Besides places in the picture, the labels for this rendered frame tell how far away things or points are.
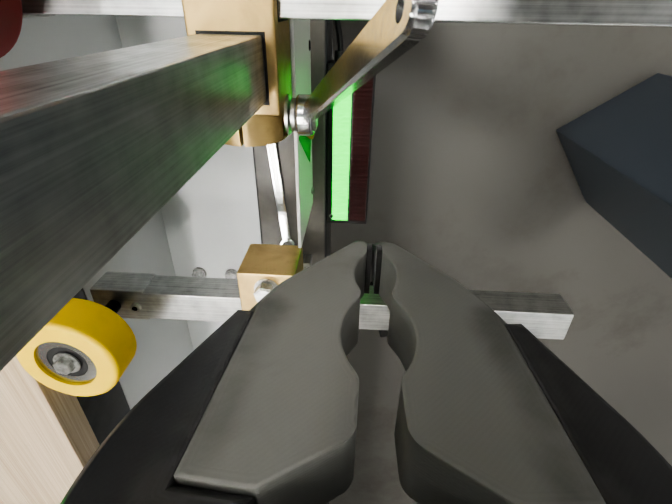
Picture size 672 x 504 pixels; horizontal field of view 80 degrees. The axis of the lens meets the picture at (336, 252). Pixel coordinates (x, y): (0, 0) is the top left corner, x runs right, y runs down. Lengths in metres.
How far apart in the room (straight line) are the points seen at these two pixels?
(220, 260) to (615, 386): 1.65
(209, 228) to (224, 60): 0.44
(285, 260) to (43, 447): 0.30
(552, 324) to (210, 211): 0.44
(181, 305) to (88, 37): 0.28
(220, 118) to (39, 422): 0.37
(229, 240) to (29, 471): 0.34
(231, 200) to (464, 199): 0.83
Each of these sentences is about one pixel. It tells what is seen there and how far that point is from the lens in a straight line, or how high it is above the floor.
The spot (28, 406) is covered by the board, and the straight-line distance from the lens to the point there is 0.47.
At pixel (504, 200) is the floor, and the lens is 1.29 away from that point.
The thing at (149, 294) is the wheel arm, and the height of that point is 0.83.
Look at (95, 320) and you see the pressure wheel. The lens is 0.37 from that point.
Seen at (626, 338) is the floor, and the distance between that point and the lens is 1.79.
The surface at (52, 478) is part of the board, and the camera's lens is 0.56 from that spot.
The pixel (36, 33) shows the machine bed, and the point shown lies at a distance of 0.46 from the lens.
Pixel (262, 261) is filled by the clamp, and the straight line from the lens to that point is 0.36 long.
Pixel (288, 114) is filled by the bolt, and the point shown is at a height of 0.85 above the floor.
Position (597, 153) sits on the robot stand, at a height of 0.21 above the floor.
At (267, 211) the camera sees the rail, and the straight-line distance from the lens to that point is 0.47.
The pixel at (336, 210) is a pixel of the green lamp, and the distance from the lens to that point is 0.46.
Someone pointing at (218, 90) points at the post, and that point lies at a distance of 0.17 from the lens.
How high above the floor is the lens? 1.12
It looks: 58 degrees down
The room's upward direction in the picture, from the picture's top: 174 degrees counter-clockwise
